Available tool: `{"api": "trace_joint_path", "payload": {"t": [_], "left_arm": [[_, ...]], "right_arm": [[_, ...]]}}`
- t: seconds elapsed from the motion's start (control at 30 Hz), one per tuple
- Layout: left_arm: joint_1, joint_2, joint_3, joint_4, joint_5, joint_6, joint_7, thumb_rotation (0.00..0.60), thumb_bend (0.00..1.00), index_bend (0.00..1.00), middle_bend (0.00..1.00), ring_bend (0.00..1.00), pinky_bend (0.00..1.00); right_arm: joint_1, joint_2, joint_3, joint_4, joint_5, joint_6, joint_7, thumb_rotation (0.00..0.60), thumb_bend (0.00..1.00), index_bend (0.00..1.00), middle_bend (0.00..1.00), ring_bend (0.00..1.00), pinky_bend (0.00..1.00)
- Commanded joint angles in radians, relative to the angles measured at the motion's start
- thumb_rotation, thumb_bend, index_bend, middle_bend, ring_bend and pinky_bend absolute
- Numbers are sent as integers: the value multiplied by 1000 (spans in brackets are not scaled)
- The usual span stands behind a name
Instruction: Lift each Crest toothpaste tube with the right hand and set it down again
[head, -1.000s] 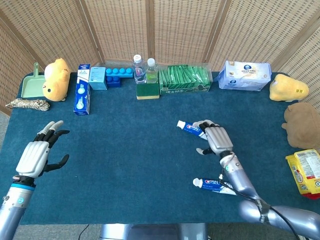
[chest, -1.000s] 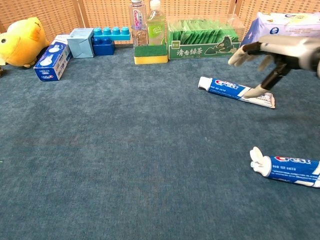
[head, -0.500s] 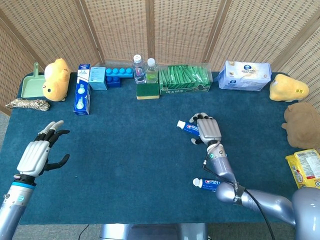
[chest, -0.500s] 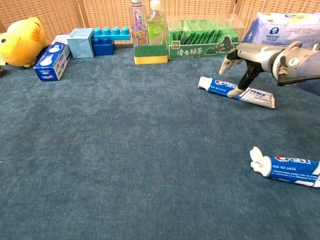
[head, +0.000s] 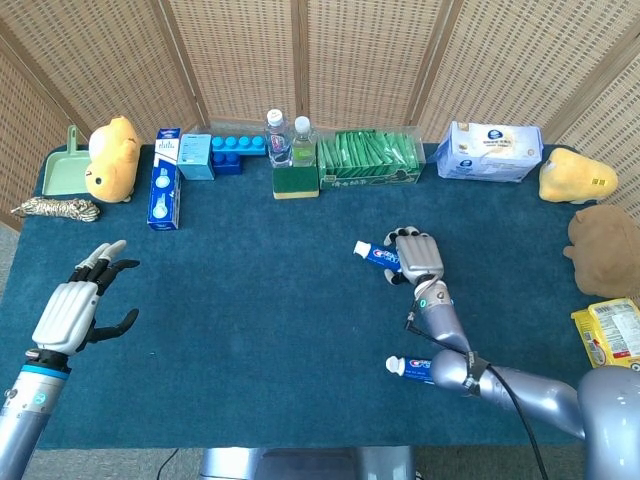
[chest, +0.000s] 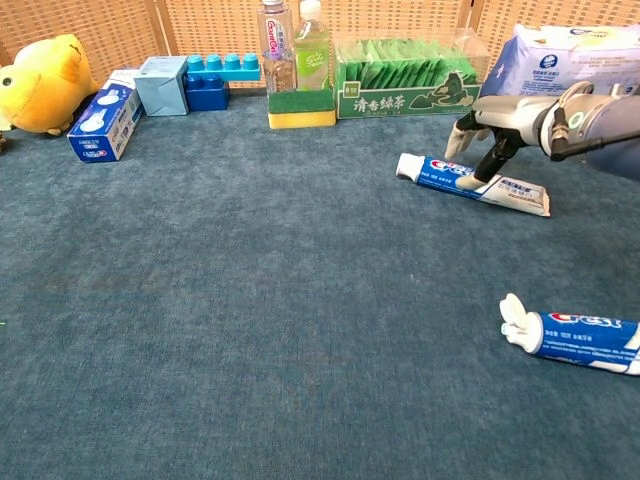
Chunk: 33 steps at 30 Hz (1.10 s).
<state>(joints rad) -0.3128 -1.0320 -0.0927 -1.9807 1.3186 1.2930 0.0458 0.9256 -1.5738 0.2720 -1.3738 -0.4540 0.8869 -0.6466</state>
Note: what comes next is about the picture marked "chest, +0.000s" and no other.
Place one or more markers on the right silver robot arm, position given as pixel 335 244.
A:
pixel 610 120

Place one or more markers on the blue toothpaste carton box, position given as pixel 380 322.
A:
pixel 100 130

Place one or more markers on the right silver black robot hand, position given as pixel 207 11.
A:
pixel 515 117

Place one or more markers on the green yellow sponge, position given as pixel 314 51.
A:
pixel 300 107

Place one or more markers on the blue white Crest toothpaste tube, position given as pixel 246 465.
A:
pixel 585 340
pixel 520 197

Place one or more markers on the yellow chick plush toy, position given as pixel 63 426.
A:
pixel 40 85

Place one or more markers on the clear bottle with pink label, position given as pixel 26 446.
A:
pixel 275 50

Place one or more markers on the teal table cloth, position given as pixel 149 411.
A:
pixel 200 300

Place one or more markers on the woven rattan folding screen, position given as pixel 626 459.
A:
pixel 100 25

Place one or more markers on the white blue tissue pack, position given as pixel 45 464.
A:
pixel 550 55

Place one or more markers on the green tea bag box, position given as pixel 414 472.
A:
pixel 390 100

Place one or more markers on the long light blue building block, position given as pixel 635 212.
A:
pixel 225 72

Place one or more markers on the light blue small carton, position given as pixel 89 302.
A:
pixel 160 87

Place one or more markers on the dark blue building block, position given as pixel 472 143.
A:
pixel 207 97

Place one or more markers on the green tea drink bottle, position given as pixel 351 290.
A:
pixel 312 55

